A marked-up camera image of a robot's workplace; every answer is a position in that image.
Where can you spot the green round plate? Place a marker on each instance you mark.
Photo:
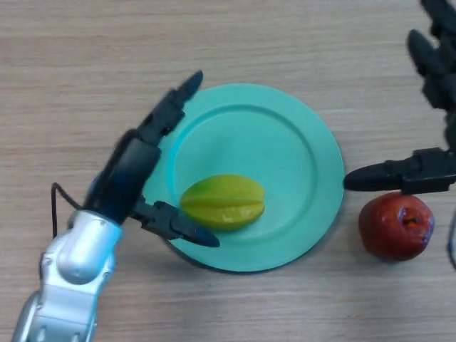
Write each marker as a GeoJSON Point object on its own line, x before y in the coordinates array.
{"type": "Point", "coordinates": [256, 142]}

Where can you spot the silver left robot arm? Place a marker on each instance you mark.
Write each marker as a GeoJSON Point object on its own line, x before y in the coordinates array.
{"type": "Point", "coordinates": [78, 260]}

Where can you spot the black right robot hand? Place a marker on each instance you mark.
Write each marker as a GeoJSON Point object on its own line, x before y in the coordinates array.
{"type": "Point", "coordinates": [427, 171]}

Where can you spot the yellow starfruit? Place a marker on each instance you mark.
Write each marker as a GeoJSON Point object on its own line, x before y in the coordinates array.
{"type": "Point", "coordinates": [224, 203]}

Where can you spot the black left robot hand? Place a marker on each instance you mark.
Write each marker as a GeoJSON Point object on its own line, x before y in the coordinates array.
{"type": "Point", "coordinates": [124, 174]}

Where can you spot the red apple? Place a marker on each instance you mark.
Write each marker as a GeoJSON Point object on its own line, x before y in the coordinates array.
{"type": "Point", "coordinates": [388, 228]}

